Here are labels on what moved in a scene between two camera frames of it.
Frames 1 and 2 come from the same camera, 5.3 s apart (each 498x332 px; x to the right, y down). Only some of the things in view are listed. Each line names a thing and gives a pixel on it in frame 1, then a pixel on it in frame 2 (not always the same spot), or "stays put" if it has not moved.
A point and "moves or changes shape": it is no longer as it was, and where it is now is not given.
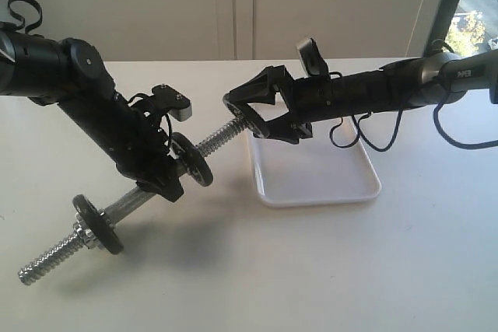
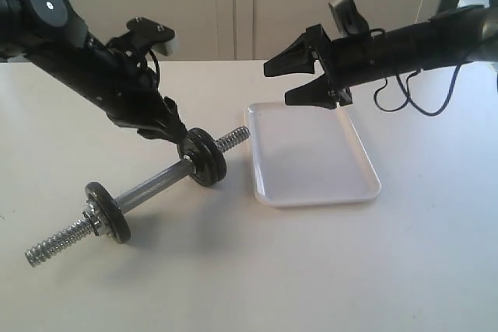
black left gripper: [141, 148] -> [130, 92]
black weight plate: [99, 224] -> [110, 211]
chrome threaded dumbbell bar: [135, 198] moves or changes shape
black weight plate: [244, 113] -> [212, 156]
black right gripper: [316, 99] -> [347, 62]
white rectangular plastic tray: [312, 171] stays put
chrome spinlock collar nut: [86, 235] -> [91, 216]
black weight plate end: [196, 164] moves or changes shape
